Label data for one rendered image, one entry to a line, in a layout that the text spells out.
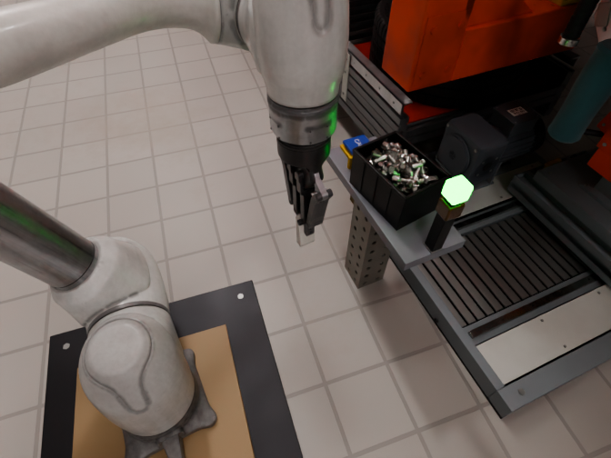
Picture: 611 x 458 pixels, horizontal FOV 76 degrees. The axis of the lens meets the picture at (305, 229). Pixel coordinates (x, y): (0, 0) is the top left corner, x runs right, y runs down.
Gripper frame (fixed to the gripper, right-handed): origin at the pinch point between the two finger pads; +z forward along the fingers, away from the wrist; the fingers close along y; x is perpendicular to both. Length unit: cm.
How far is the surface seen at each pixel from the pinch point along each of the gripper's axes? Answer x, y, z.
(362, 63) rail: 71, -84, 21
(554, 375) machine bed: 59, 36, 59
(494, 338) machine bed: 53, 20, 59
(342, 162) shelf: 28.8, -32.1, 18.9
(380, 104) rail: 68, -66, 30
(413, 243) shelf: 28.5, 0.2, 20.7
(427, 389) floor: 29, 20, 67
